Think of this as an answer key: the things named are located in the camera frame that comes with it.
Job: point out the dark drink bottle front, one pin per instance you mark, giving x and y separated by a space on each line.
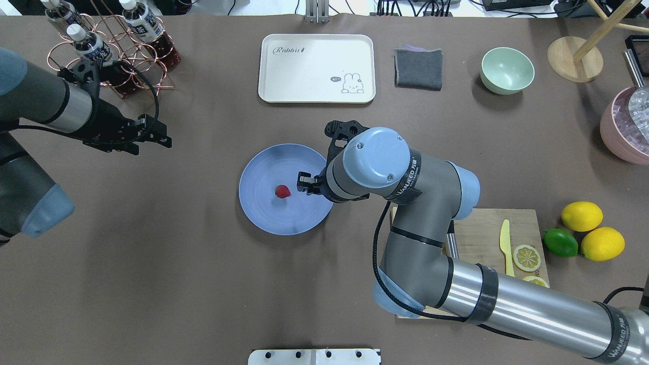
91 46

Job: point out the green lime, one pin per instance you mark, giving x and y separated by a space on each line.
560 242

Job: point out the wooden cutting board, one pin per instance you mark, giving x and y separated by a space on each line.
481 238

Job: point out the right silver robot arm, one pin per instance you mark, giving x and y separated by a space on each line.
414 273

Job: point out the lemon slice far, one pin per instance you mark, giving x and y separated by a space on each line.
526 258

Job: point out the metal ice scoop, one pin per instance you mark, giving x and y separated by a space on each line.
638 102

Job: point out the pink bowl with ice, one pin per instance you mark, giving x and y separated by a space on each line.
617 128

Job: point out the grey folded cloth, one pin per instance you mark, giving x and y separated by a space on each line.
419 68

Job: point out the red strawberry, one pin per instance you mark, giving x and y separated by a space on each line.
282 191

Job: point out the cream rabbit tray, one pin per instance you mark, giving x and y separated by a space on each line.
317 68

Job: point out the dark drink bottle back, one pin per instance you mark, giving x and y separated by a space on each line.
62 14

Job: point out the yellow plastic knife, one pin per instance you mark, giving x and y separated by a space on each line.
506 247

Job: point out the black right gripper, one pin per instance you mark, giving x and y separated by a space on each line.
310 184

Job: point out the wooden cup tree stand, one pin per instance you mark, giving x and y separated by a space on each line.
578 60

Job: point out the green bowl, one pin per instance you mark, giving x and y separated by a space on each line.
506 71

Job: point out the copper wire bottle rack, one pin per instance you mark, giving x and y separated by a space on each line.
106 19

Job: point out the lemon slice near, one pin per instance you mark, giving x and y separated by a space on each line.
536 280

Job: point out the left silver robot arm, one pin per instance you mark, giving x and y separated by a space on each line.
67 104

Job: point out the aluminium frame post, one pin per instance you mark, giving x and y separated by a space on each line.
317 11

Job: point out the dark drink bottle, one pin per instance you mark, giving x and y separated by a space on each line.
62 14
148 30
91 46

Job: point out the dark drink bottle middle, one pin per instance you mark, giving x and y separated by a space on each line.
148 30

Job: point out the yellow lemon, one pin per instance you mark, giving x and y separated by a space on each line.
582 216
603 244

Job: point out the steel muddler black tip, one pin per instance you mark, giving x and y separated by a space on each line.
451 246

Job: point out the blue round plate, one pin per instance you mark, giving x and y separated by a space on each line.
280 165

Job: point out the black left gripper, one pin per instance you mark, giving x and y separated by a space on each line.
105 120

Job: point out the lemon slice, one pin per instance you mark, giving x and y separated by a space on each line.
526 258
536 280

